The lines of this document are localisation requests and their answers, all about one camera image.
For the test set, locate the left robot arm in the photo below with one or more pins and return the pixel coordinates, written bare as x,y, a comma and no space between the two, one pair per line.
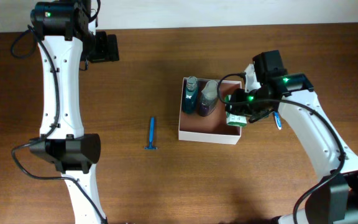
66,34

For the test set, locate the blue disposable razor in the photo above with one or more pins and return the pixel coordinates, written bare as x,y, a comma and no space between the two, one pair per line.
151,146

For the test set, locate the green white soap box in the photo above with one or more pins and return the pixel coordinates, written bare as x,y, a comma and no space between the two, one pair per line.
234,120

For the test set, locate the blue white toothbrush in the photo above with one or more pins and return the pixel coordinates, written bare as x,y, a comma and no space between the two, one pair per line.
277,120

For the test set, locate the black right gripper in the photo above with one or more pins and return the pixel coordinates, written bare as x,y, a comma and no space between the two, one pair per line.
242,108

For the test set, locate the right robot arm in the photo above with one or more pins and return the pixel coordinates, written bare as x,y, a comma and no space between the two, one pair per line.
269,88

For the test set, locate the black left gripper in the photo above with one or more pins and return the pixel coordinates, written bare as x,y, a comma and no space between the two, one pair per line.
104,53

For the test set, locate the teal mouthwash bottle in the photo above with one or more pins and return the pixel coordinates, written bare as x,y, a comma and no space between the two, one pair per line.
190,95

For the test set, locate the white cardboard box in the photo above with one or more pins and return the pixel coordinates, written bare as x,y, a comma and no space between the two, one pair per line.
211,128

